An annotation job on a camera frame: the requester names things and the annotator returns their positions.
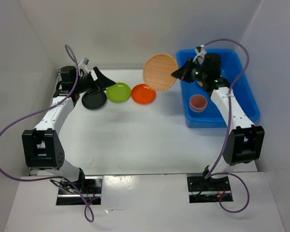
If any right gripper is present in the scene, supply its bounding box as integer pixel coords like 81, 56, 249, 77
171, 58, 207, 83

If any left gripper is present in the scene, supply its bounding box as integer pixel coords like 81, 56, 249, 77
74, 67, 116, 96

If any black plastic plate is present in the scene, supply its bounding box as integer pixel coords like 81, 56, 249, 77
82, 91, 107, 110

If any brown woven bamboo tray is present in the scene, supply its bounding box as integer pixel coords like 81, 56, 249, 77
143, 53, 178, 91

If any pink plastic cup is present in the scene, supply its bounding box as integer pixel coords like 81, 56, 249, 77
188, 94, 207, 112

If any blue-grey plastic cup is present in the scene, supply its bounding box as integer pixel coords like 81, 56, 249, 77
188, 101, 207, 113

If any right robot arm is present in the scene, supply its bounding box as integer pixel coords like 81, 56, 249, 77
172, 53, 265, 190

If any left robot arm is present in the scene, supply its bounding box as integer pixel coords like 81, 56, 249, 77
22, 66, 115, 193

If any blue plastic bin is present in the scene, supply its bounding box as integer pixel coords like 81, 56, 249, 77
176, 49, 261, 129

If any green plastic plate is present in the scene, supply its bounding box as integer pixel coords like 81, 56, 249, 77
106, 82, 131, 103

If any orange plastic plate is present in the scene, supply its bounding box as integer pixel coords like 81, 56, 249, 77
131, 84, 156, 105

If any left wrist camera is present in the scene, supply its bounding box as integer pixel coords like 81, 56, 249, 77
78, 57, 89, 76

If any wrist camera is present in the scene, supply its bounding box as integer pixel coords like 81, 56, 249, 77
193, 45, 207, 64
78, 57, 89, 76

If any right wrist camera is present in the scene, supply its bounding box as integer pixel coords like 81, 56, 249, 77
193, 45, 207, 64

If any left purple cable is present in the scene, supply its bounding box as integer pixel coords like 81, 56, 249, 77
0, 44, 97, 223

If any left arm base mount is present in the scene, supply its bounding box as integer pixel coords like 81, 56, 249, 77
50, 176, 102, 206

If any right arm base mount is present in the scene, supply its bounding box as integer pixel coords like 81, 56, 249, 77
187, 174, 233, 203

